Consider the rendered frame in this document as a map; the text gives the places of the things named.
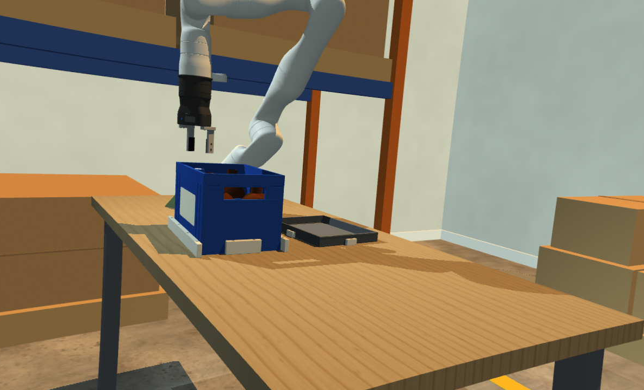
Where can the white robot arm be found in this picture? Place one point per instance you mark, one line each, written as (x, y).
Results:
(292, 74)

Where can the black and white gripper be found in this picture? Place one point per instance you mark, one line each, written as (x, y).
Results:
(195, 80)

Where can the blue plastic crate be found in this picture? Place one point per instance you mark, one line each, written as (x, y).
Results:
(201, 209)

